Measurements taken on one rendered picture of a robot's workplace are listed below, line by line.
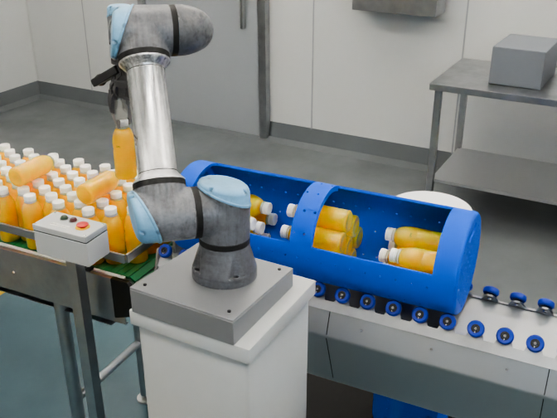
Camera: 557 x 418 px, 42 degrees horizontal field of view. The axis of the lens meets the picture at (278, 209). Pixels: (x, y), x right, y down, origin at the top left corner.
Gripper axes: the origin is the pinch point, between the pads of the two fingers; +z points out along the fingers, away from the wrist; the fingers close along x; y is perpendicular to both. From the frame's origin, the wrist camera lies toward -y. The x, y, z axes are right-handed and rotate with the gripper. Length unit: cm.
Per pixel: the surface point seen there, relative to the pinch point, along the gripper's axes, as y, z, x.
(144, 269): 12.1, 45.0, -7.4
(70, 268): -0.9, 39.7, -26.0
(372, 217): 76, 22, 24
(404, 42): -30, 41, 333
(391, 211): 82, 18, 23
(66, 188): -22.9, 26.9, -3.8
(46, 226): -6.4, 25.6, -28.7
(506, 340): 123, 35, 2
